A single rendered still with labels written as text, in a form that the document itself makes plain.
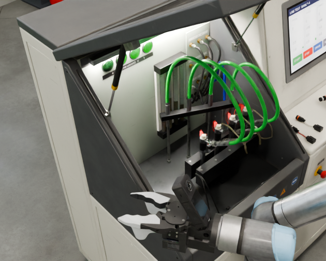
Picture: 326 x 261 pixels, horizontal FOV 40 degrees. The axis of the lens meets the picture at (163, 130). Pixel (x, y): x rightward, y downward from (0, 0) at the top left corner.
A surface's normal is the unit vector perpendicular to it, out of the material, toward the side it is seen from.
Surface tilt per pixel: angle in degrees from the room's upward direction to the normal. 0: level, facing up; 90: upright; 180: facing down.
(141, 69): 90
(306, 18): 76
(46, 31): 0
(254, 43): 90
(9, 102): 1
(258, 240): 39
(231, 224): 4
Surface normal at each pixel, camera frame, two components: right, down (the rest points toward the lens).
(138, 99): 0.66, 0.48
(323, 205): -0.56, 0.32
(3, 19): -0.04, -0.76
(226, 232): -0.19, -0.22
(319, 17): 0.64, 0.28
